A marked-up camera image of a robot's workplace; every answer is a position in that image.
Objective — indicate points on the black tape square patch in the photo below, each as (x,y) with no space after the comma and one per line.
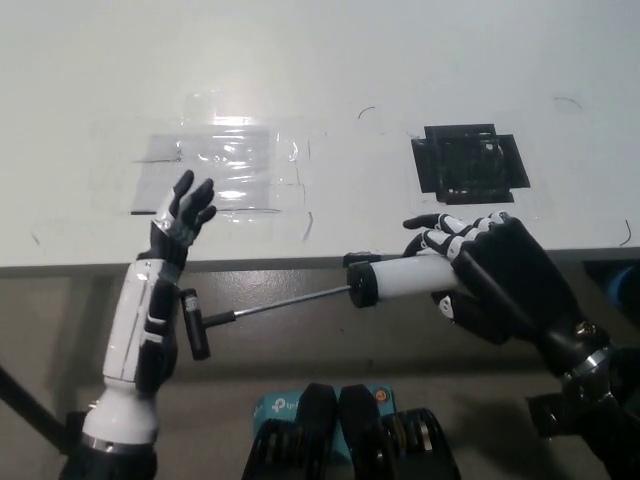
(435,165)

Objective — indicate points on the black floor bracket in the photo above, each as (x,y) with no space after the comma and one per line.
(72,430)
(545,415)

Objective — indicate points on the black diagonal table brace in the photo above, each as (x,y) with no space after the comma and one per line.
(30,405)

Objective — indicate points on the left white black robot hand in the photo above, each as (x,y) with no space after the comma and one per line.
(175,225)

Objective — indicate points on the blue round object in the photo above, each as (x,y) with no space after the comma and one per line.
(627,290)

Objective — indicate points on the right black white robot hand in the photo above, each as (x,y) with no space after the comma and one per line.
(515,280)

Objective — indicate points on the clear film over grey sheet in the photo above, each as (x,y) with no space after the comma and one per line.
(240,160)

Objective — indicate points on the teal router box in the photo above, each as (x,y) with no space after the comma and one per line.
(275,405)

